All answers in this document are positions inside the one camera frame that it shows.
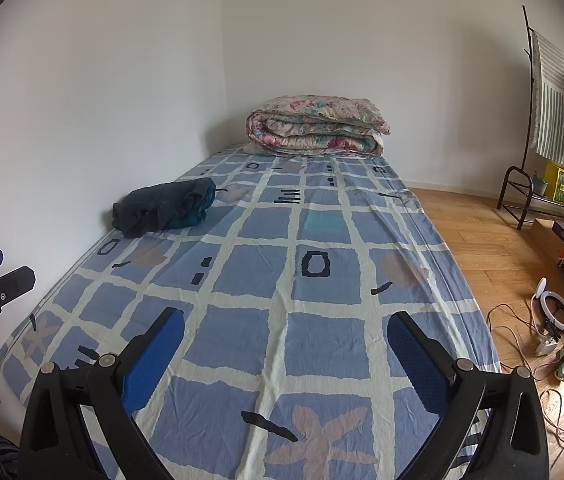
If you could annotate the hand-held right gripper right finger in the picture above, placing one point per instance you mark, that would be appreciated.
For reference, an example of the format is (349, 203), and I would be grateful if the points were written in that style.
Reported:
(416, 360)

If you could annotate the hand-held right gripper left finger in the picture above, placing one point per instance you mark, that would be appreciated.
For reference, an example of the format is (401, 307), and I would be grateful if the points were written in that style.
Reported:
(154, 360)

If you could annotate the teal plaid fleece jacket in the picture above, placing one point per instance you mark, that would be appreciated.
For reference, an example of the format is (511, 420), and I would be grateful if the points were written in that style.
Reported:
(162, 205)

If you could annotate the black metal clothes rack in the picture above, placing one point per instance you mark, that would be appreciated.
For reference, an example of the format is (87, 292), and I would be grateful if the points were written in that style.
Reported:
(501, 195)

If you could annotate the bed with blue checked sheet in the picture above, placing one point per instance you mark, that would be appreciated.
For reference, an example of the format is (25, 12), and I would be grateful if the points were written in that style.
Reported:
(262, 285)

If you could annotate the black and white striped cloth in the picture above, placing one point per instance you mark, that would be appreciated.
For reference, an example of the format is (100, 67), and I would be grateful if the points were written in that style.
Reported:
(2, 455)

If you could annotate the cardboard box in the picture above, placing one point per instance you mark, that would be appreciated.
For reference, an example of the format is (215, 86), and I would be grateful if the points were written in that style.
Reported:
(545, 241)

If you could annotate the small blue box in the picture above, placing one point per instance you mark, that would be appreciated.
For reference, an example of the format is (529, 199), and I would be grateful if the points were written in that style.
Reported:
(562, 229)

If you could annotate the small potted plant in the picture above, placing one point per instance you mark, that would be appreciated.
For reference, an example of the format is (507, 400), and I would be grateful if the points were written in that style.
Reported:
(540, 185)

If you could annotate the yellow box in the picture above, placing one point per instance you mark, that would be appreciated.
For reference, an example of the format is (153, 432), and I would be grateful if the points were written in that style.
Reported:
(561, 182)

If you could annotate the folded floral quilt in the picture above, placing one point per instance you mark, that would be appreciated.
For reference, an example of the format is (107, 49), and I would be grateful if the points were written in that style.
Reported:
(312, 130)

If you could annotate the white striped hanging cloth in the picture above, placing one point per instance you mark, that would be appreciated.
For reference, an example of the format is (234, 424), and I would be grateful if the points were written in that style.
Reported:
(551, 100)

